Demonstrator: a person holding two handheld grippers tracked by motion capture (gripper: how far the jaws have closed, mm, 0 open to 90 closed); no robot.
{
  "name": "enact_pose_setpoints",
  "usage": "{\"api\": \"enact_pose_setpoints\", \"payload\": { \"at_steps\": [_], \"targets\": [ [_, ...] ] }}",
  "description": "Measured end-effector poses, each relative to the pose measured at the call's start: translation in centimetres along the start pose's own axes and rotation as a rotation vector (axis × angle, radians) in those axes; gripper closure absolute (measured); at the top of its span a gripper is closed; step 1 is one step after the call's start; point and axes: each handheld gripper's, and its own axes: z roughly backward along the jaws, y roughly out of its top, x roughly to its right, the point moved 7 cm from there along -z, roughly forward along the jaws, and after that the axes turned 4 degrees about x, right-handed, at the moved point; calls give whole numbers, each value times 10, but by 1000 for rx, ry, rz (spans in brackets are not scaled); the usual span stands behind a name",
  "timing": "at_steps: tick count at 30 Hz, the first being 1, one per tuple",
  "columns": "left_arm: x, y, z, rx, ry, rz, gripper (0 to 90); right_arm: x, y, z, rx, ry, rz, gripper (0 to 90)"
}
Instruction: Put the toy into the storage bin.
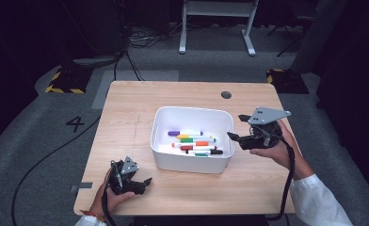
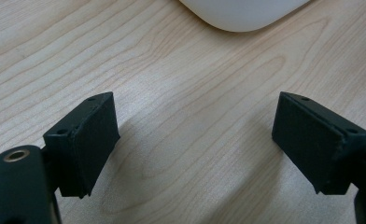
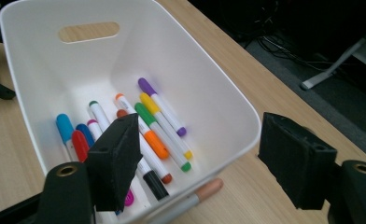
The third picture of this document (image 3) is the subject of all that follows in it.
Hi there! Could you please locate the white plastic bin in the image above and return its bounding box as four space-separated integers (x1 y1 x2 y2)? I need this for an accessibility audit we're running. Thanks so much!
0 0 262 224

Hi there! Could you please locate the dark green capped white marker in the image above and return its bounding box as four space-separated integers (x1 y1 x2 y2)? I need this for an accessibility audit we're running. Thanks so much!
88 100 112 132

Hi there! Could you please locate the light blue capped white marker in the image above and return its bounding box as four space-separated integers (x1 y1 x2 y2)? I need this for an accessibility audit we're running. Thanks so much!
55 113 77 162

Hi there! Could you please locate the tangle of black cables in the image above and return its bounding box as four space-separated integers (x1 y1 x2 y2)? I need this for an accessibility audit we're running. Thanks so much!
252 6 331 74

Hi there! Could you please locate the peach capped grey marker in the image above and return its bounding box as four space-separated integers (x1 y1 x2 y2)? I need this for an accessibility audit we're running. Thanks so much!
145 177 225 224

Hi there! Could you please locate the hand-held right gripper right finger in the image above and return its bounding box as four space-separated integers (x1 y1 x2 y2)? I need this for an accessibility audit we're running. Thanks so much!
257 111 341 211

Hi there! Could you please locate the red capped white marker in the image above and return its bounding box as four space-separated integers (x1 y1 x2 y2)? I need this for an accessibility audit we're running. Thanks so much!
71 129 91 163

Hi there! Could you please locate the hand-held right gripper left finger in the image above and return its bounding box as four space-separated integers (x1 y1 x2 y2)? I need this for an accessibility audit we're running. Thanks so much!
83 112 144 213

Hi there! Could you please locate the white metal desk frame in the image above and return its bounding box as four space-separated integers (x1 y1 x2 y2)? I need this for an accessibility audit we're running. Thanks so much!
300 21 366 91

